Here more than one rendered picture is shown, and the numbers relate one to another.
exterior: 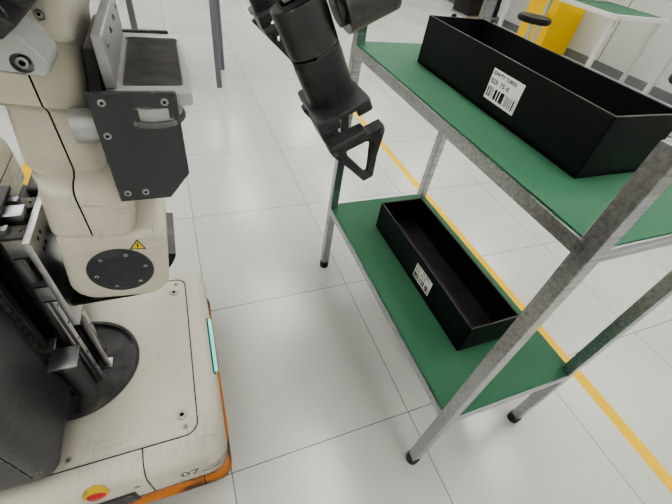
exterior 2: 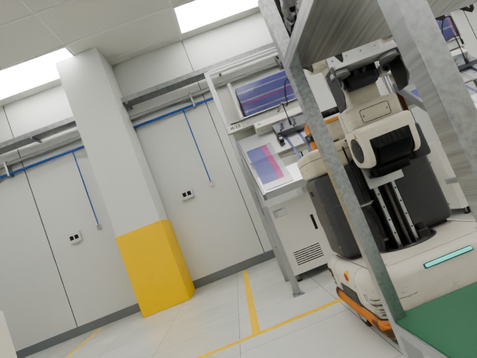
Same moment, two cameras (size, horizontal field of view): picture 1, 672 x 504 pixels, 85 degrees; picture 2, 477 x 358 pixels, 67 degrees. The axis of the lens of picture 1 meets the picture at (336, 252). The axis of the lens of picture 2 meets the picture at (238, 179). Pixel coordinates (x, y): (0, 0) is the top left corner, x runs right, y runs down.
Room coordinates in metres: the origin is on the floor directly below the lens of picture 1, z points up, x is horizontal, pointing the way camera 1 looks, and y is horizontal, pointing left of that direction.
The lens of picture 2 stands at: (0.57, -1.15, 0.67)
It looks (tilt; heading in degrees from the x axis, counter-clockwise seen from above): 5 degrees up; 115
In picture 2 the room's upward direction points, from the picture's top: 21 degrees counter-clockwise
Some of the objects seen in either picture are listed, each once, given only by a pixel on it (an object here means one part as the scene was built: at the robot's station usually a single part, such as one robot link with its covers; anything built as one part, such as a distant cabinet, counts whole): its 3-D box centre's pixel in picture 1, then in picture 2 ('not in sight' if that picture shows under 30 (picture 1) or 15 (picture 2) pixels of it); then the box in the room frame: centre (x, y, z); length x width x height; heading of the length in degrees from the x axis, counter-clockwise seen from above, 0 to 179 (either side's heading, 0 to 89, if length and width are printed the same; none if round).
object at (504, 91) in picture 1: (519, 81); not in sight; (0.89, -0.33, 1.01); 0.57 x 0.17 x 0.11; 27
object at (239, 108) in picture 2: not in sight; (284, 160); (-0.37, 1.91, 0.95); 1.33 x 0.82 x 1.90; 118
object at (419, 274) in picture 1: (436, 263); not in sight; (0.91, -0.34, 0.41); 0.57 x 0.17 x 0.11; 28
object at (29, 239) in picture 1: (107, 229); (396, 148); (0.53, 0.49, 0.68); 0.28 x 0.27 x 0.25; 27
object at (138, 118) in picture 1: (134, 91); (363, 73); (0.53, 0.35, 0.99); 0.28 x 0.16 x 0.22; 27
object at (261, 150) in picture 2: not in sight; (302, 189); (-0.27, 1.75, 0.66); 1.01 x 0.73 x 1.31; 118
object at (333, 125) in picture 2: not in sight; (344, 127); (0.35, 0.71, 0.87); 0.23 x 0.15 x 0.11; 27
